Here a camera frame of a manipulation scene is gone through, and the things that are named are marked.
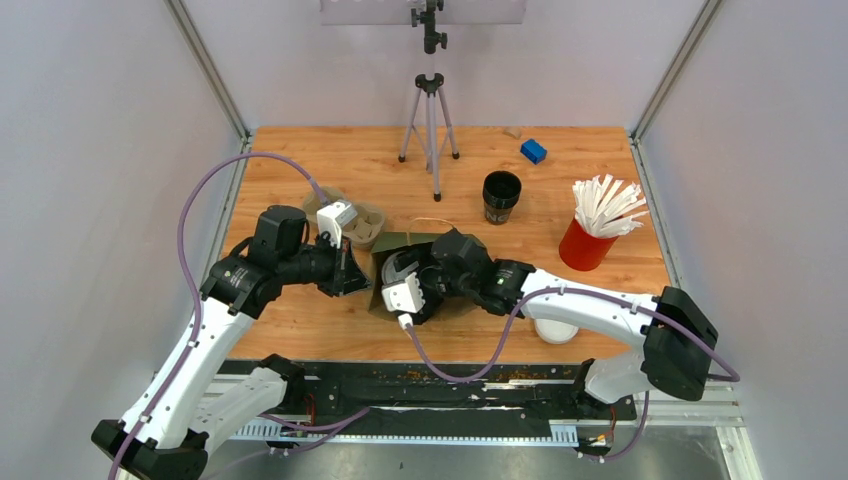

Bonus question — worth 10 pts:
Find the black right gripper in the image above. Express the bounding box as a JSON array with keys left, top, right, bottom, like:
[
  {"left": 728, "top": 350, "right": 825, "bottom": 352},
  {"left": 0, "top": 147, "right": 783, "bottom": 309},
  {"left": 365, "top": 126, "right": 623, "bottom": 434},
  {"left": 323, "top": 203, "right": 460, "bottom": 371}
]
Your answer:
[{"left": 394, "top": 244, "right": 475, "bottom": 325}]

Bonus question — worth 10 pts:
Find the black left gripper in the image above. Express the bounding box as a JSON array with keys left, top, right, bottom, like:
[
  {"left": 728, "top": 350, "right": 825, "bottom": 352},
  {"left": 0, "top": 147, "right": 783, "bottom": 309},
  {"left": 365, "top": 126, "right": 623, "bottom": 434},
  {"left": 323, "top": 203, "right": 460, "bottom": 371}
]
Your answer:
[{"left": 280, "top": 232, "right": 374, "bottom": 297}]

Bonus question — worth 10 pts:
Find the green paper bag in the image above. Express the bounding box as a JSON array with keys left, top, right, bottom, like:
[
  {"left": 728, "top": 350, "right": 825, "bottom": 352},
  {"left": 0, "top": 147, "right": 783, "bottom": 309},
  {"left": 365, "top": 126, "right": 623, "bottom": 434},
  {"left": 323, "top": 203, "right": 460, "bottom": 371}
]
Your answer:
[{"left": 367, "top": 231, "right": 476, "bottom": 326}]

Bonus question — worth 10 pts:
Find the white single cup lid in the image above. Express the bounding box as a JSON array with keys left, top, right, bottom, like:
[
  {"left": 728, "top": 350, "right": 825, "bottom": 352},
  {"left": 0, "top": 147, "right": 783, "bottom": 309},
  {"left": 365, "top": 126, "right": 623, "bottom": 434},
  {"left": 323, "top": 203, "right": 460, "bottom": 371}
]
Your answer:
[{"left": 381, "top": 249, "right": 421, "bottom": 285}]

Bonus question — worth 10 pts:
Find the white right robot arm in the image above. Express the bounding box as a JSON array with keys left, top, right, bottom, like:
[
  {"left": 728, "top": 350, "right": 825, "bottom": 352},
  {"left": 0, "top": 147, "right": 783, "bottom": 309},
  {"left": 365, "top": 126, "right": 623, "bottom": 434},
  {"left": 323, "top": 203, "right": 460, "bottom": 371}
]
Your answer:
[{"left": 383, "top": 229, "right": 718, "bottom": 418}]

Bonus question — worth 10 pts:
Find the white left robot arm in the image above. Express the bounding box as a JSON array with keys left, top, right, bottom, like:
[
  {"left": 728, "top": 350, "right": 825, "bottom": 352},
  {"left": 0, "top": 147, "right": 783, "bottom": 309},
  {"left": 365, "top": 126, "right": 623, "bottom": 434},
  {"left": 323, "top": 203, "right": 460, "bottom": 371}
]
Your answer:
[{"left": 91, "top": 201, "right": 371, "bottom": 479}]

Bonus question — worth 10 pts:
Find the grey pulp cup carrier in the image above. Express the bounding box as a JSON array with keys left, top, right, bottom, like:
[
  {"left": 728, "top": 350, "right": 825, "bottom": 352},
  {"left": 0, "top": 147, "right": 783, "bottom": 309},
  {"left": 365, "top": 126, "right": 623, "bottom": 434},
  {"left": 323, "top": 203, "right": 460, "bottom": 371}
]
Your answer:
[{"left": 321, "top": 186, "right": 387, "bottom": 250}]

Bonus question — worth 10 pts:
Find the black paper cup stack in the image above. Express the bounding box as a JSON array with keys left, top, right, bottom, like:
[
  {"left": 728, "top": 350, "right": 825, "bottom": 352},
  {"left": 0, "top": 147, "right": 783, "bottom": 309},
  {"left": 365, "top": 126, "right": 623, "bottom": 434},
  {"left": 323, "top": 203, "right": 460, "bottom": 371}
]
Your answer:
[{"left": 482, "top": 170, "right": 522, "bottom": 225}]

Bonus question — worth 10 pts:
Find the white plastic lid stack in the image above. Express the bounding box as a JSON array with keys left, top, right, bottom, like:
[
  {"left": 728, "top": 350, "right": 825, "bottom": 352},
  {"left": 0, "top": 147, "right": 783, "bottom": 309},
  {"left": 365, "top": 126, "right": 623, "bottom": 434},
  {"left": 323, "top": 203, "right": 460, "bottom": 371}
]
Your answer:
[{"left": 533, "top": 319, "right": 579, "bottom": 345}]

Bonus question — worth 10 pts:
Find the red straw holder cup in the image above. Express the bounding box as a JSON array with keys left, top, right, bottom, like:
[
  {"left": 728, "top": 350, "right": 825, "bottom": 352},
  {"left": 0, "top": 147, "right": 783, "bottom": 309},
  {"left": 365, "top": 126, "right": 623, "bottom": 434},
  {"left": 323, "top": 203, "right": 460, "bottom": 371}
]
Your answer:
[{"left": 558, "top": 217, "right": 618, "bottom": 271}]

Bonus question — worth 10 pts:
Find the blue small block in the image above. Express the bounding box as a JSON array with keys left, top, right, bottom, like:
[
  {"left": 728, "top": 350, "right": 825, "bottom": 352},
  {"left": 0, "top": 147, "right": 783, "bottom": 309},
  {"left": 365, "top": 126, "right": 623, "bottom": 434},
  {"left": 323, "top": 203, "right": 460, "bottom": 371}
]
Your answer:
[{"left": 520, "top": 139, "right": 548, "bottom": 165}]

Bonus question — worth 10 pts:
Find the small tan block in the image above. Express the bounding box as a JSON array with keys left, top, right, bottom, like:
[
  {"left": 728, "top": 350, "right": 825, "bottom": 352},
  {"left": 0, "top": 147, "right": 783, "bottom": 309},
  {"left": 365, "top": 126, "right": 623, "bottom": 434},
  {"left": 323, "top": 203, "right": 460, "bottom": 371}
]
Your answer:
[{"left": 502, "top": 127, "right": 522, "bottom": 140}]

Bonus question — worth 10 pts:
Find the white wrapped straws bundle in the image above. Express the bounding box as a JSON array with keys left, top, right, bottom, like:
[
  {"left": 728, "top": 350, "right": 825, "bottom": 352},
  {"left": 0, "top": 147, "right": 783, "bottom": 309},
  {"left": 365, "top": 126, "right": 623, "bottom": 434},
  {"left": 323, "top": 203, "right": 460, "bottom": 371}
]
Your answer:
[{"left": 572, "top": 174, "right": 649, "bottom": 239}]

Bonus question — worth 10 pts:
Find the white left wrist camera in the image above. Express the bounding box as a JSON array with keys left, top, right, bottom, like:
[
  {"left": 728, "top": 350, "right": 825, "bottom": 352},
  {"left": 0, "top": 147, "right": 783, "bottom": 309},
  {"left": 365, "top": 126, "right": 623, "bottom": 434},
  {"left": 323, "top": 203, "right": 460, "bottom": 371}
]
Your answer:
[{"left": 316, "top": 200, "right": 357, "bottom": 249}]

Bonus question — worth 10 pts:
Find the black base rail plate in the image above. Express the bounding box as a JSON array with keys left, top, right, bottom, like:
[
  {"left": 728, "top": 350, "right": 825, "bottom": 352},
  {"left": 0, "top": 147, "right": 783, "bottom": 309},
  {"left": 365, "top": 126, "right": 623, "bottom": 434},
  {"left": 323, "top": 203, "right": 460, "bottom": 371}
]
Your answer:
[{"left": 233, "top": 361, "right": 644, "bottom": 447}]

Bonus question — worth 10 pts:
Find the grey camera tripod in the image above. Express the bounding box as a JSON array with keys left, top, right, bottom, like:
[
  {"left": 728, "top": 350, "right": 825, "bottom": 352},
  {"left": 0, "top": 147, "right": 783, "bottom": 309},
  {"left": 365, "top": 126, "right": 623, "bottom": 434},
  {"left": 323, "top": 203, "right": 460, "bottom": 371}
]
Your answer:
[{"left": 397, "top": 0, "right": 461, "bottom": 202}]

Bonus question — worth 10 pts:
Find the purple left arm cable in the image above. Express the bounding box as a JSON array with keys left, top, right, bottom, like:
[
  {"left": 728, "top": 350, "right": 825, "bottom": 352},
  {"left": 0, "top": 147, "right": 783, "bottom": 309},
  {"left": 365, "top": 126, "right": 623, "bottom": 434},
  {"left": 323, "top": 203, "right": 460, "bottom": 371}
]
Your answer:
[{"left": 105, "top": 152, "right": 372, "bottom": 480}]

